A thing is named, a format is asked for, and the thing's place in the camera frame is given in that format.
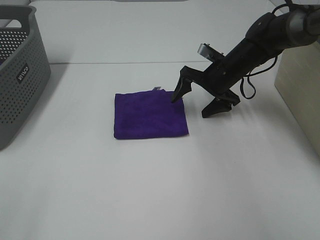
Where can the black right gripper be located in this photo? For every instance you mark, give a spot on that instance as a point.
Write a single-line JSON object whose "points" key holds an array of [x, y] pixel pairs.
{"points": [[221, 75]]}

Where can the purple towel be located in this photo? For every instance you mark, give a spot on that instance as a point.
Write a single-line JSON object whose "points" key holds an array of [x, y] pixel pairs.
{"points": [[148, 115]]}

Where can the grey perforated plastic basket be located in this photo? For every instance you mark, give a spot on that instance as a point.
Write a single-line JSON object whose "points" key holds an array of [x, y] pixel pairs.
{"points": [[24, 69]]}

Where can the beige storage box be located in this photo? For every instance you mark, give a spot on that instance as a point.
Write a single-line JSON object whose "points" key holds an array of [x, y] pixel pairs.
{"points": [[298, 82]]}

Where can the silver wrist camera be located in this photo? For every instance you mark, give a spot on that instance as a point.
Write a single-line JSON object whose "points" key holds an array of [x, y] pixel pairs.
{"points": [[206, 51]]}

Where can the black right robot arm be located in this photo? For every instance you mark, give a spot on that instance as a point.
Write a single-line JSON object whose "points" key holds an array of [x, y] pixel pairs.
{"points": [[266, 39]]}

